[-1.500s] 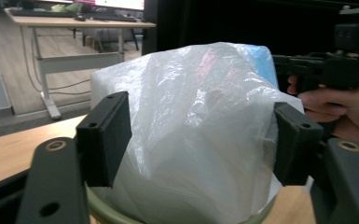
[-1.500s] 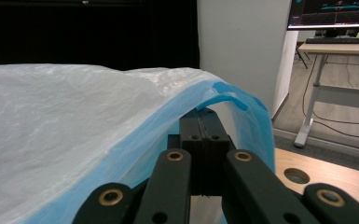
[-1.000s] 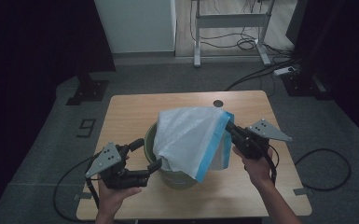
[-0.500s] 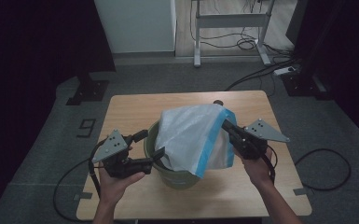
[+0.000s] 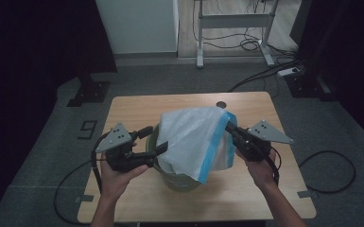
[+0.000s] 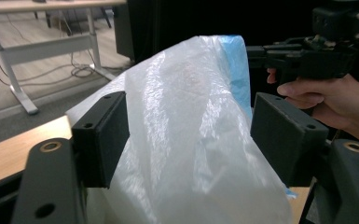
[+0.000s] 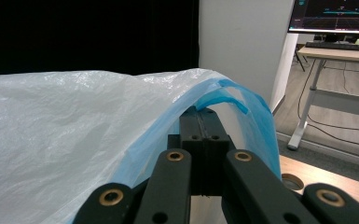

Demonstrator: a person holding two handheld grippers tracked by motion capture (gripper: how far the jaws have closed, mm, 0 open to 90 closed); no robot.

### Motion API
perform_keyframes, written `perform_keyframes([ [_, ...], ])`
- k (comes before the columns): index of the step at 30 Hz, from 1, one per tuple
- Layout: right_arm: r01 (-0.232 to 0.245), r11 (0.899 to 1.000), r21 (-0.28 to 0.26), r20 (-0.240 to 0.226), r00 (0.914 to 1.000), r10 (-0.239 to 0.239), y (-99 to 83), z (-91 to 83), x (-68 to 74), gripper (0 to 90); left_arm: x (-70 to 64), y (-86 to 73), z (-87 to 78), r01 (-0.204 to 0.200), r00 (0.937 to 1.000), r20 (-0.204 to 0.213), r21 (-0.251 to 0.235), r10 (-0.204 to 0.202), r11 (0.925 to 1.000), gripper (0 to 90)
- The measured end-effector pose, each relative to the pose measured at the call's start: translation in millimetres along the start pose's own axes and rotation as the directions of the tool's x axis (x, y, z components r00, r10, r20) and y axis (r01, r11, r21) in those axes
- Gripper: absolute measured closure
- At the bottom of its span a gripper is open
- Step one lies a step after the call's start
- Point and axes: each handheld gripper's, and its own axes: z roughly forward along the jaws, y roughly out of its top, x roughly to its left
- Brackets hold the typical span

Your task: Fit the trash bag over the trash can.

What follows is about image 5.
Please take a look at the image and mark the grey tape strip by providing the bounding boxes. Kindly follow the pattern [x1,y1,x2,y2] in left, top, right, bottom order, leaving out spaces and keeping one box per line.
[74,194,95,203]
[297,190,314,200]

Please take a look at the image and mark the white trash bag blue band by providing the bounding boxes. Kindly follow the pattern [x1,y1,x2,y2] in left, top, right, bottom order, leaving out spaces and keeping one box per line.
[155,106,239,185]

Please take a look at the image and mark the white power strip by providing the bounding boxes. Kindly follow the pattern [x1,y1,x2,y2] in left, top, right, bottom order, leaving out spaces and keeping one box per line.
[276,66,303,78]

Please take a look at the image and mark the black power strip cables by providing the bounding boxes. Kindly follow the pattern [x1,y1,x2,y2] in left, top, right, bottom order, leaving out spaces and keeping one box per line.
[227,58,303,94]

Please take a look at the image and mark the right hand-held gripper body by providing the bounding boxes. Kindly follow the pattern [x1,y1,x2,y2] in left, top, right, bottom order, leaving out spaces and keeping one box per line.
[233,118,294,163]

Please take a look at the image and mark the black stand base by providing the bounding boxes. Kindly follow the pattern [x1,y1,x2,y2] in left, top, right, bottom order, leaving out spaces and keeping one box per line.
[66,73,112,108]
[284,71,338,102]

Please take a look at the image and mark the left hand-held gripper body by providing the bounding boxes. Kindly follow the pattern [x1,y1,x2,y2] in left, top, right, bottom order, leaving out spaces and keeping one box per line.
[95,122,156,173]

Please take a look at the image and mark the black looped floor cable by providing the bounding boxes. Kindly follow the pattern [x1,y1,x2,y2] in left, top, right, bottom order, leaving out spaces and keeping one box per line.
[298,149,357,194]

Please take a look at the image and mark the white cabinet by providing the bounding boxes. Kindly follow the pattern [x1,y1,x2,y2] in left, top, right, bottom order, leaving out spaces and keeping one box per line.
[95,0,180,55]

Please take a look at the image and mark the grey metal desk frame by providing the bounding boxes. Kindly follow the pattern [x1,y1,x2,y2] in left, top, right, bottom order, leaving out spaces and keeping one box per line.
[194,0,280,69]

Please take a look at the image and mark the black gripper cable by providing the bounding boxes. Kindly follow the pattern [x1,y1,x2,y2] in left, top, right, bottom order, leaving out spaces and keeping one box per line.
[266,146,282,186]
[53,133,108,226]

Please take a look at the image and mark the person's left hand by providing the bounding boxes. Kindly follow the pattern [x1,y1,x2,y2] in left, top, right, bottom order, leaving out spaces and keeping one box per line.
[100,156,149,203]

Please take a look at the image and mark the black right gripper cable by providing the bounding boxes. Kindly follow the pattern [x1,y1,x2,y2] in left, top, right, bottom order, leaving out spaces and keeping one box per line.
[266,146,282,186]

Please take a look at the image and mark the tangle of black cables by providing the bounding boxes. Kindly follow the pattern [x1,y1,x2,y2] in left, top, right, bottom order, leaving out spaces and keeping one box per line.
[192,0,299,55]

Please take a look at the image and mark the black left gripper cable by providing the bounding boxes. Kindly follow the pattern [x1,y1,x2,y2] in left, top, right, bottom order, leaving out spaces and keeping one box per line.
[53,133,108,226]

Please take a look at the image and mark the person's right hand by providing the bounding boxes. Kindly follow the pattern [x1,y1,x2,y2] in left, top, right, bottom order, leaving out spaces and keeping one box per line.
[234,148,279,192]

